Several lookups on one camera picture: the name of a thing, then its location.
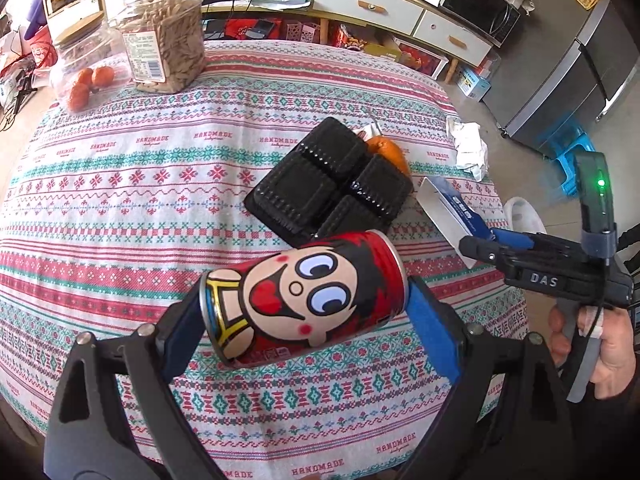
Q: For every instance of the blue plastic stool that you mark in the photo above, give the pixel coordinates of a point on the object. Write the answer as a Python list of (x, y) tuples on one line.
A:
[(565, 160)]

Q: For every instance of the wide white drawer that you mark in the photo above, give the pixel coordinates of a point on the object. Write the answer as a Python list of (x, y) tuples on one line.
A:
[(365, 2)]

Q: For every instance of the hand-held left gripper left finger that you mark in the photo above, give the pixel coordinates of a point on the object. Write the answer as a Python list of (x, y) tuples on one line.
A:
[(172, 347)]

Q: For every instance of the black plastic tray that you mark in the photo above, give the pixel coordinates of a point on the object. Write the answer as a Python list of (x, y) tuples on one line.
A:
[(320, 185)]

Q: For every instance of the small orange in jar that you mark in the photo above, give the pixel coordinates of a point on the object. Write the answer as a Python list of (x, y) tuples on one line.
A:
[(84, 76), (79, 96), (102, 76)]

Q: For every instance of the loose tangerine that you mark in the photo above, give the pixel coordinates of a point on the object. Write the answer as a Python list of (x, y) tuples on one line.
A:
[(392, 154)]

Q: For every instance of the narrow white drawer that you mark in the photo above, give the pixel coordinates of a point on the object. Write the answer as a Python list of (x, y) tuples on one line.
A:
[(452, 37)]

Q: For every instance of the blue and white box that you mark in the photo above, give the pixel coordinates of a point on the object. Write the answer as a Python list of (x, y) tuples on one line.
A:
[(472, 82)]

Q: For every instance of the red and black box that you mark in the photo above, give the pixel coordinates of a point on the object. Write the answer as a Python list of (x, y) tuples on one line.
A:
[(250, 29)]

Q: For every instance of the white plastic bin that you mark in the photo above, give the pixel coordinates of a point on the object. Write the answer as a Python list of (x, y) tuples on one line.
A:
[(517, 210)]

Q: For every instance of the pink storage basket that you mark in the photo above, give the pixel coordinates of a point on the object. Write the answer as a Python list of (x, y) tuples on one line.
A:
[(300, 32)]

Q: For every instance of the crumpled white paper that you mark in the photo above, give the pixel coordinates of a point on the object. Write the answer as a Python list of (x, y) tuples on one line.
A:
[(470, 145)]

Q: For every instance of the long wooden cabinet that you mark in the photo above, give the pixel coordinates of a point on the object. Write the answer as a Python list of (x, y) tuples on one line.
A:
[(300, 10)]

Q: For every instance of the person's right hand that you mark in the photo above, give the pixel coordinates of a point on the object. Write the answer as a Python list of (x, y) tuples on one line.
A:
[(615, 350)]

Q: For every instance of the clear plastic seed jar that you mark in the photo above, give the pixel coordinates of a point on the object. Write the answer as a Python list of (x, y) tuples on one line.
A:
[(160, 40)]

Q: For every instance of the red cartoon face can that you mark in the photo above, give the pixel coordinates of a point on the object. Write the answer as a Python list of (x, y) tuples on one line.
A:
[(300, 300)]

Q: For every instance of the black microwave oven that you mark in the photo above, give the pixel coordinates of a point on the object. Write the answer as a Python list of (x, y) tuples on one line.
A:
[(480, 5)]

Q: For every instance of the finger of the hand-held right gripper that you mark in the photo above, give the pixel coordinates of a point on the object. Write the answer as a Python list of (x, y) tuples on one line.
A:
[(480, 250), (510, 238)]

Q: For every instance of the patterned tablecloth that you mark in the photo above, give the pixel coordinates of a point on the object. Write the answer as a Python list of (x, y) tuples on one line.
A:
[(150, 200)]

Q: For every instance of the glass jar with wooden lid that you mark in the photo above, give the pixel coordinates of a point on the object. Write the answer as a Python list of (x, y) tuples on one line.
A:
[(75, 55)]

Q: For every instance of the dark blue cardboard box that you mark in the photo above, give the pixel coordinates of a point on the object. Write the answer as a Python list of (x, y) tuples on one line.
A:
[(450, 210)]

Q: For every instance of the red box in clear bin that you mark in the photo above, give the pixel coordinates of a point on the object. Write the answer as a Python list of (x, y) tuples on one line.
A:
[(420, 57)]

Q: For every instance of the grey refrigerator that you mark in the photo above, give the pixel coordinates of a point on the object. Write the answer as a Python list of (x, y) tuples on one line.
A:
[(560, 70)]

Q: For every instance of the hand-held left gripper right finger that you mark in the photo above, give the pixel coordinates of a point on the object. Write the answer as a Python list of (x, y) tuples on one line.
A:
[(435, 335)]

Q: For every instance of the colourful cardboard box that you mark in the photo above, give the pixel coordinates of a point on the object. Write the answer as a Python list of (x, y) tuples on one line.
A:
[(360, 42)]

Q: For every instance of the red shopping bag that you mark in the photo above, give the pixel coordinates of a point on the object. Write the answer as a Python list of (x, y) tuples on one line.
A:
[(35, 50)]

